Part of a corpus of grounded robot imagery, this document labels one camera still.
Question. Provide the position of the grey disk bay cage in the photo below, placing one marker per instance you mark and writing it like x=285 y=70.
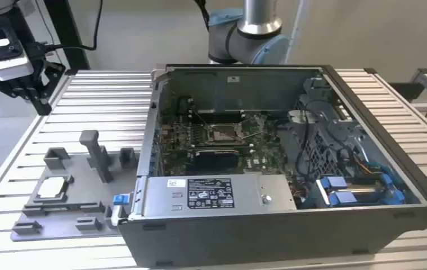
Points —
x=326 y=152

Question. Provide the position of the silver power supply unit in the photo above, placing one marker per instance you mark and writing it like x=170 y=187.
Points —
x=247 y=194

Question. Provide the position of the blue disk carrier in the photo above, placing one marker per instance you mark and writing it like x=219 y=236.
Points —
x=336 y=182
x=342 y=197

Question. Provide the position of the grey parts rack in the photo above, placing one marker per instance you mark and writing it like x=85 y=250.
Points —
x=86 y=194

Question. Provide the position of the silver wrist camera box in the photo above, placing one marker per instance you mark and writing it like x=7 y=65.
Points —
x=7 y=67

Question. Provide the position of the green motherboard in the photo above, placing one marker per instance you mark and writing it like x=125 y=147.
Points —
x=263 y=157

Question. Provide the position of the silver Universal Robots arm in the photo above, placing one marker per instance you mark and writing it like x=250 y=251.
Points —
x=251 y=17

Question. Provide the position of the black RAM slot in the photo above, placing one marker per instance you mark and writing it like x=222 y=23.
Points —
x=221 y=146
x=217 y=114

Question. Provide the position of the open black PC case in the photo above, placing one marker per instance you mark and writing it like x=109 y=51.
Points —
x=273 y=239

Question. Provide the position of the blue case latch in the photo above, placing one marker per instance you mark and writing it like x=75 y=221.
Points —
x=121 y=199

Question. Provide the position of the black upright frame post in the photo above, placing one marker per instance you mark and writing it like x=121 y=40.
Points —
x=67 y=28

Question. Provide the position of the CPU socket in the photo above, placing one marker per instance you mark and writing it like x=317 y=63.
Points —
x=222 y=134

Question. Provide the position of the silver CPU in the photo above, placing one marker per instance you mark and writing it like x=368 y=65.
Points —
x=51 y=188

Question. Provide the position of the black graphics card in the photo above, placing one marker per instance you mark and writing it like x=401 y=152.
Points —
x=215 y=161

